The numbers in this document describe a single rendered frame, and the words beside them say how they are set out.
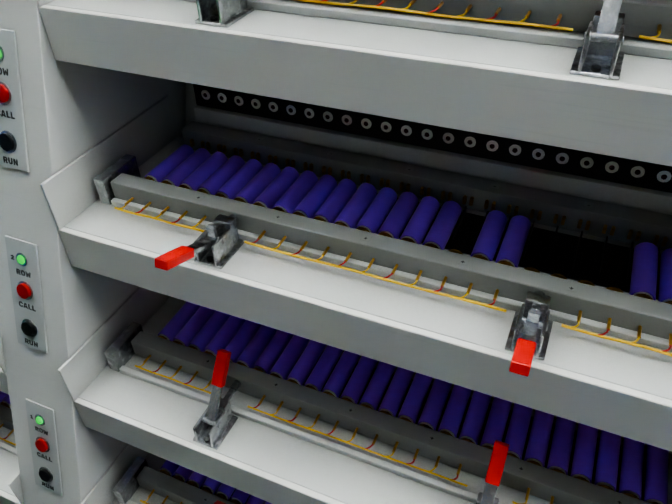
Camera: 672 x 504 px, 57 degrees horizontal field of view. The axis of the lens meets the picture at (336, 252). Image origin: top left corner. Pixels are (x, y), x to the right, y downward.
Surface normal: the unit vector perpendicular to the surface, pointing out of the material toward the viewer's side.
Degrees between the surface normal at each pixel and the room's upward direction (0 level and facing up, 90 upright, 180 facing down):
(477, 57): 18
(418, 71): 108
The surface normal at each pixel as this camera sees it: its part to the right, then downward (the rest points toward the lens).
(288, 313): -0.40, 0.59
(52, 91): 0.92, 0.23
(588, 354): -0.03, -0.77
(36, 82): -0.39, 0.33
